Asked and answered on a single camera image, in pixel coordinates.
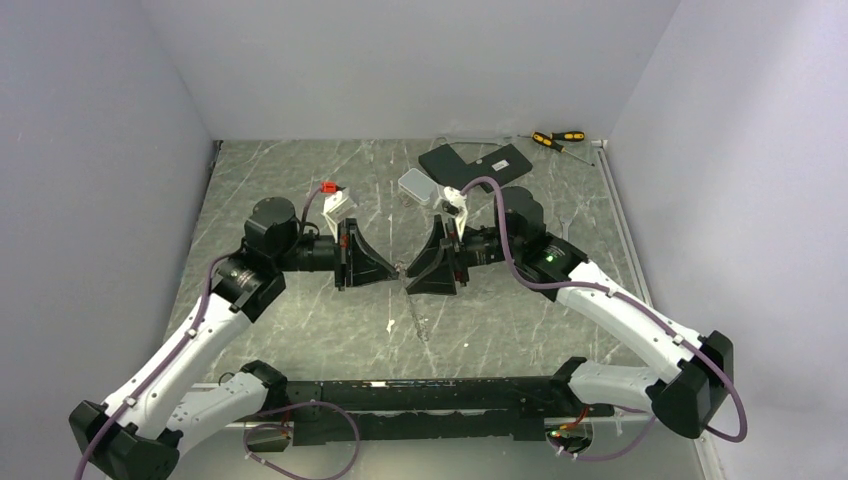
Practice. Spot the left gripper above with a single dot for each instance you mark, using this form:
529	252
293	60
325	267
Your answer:
364	265

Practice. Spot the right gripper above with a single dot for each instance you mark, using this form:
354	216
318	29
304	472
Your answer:
440	279

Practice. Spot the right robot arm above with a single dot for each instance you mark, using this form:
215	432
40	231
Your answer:
687	375

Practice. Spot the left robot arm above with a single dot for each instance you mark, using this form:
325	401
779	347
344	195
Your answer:
141	430

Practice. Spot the white rectangular box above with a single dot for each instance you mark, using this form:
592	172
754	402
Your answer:
417	186

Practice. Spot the black rectangular box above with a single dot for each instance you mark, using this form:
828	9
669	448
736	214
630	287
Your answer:
503	165

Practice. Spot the silver wrench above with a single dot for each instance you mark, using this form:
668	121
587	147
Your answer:
566	222

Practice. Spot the yellow black screwdriver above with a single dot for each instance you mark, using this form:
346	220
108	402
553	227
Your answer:
562	147
568	136

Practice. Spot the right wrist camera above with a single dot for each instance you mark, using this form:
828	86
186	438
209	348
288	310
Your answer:
454	203

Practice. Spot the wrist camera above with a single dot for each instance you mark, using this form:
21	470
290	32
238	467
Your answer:
454	203
338	205

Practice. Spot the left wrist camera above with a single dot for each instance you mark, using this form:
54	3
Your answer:
338	205

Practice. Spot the black base frame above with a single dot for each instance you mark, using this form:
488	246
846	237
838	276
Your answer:
521	408

